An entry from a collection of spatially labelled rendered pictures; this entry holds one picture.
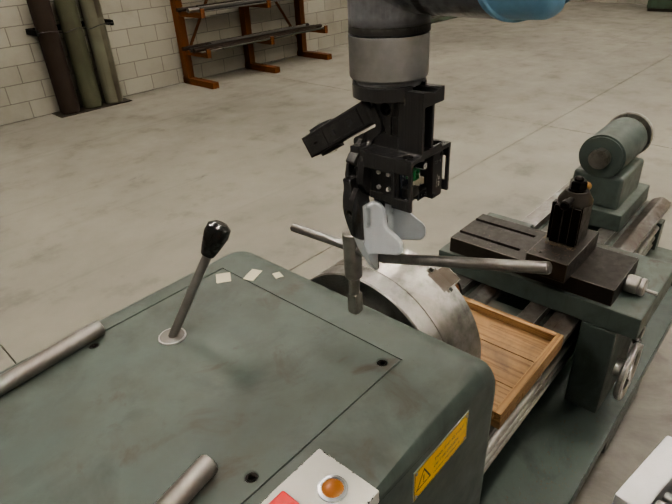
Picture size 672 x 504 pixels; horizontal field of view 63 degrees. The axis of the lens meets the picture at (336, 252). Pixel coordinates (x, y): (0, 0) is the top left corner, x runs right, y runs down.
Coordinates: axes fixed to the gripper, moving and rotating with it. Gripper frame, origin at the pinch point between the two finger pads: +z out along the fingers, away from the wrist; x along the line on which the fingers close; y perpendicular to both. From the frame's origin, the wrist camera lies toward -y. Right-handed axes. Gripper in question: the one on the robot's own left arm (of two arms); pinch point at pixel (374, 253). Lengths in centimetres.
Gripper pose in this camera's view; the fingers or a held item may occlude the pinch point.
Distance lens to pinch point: 63.4
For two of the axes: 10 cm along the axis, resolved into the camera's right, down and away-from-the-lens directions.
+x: 6.5, -4.1, 6.4
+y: 7.6, 2.9, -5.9
